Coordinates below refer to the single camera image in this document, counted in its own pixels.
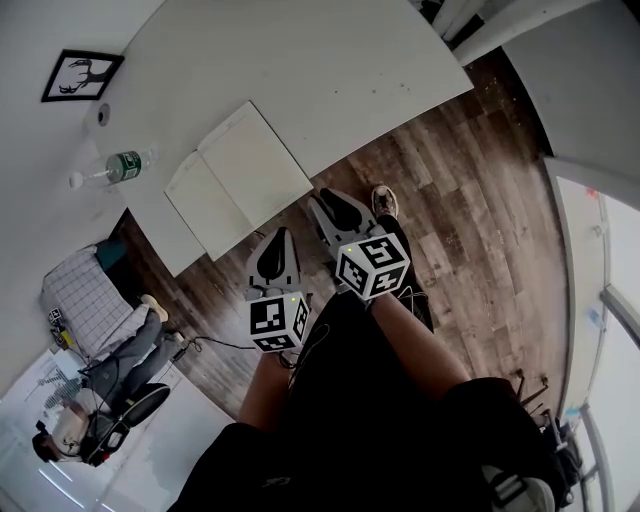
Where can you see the window with dark frame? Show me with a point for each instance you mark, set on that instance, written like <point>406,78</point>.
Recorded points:
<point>600,300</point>

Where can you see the black office chair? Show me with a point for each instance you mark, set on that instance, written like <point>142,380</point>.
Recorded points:
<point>145,405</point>

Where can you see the white wall pipes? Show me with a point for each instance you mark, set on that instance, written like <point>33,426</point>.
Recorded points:
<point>500,25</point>

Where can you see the white desk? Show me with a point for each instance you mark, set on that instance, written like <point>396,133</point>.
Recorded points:
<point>165,450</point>

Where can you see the small grey round object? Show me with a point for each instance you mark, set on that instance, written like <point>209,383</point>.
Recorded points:
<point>103,115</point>

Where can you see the black framed deer picture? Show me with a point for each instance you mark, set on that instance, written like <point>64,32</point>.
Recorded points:
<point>82,76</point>

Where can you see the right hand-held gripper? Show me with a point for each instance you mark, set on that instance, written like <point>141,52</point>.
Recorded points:
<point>372,265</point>

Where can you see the clear plastic water bottle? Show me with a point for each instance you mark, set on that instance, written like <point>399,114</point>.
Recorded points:
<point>122,166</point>

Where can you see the person's right forearm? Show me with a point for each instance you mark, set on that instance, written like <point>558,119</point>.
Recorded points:
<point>420,345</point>

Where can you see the person's black clothing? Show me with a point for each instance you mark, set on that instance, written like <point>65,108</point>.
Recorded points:
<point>360,430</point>

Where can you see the bed with grid-pattern sheet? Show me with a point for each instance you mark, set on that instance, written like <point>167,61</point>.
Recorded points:
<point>87,295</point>

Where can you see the notebook with blue cover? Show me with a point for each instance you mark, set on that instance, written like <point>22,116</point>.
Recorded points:
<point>240,185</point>

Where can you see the person's left forearm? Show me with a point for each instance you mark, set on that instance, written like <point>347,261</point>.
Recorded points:
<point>265,395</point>

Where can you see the person's patterned sneaker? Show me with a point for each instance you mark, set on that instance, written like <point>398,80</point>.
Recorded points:
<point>385,202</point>

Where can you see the spare hand-held gripper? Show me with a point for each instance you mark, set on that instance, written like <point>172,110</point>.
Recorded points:
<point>57,320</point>

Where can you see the black chair base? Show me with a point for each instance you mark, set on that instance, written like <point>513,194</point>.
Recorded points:
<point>545,425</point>

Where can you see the white square table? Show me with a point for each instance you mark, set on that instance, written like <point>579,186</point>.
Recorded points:
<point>310,70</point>

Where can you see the teal storage box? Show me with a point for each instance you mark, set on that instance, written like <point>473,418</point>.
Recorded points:
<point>110,254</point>

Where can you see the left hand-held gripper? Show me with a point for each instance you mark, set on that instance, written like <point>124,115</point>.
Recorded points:
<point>272,320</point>

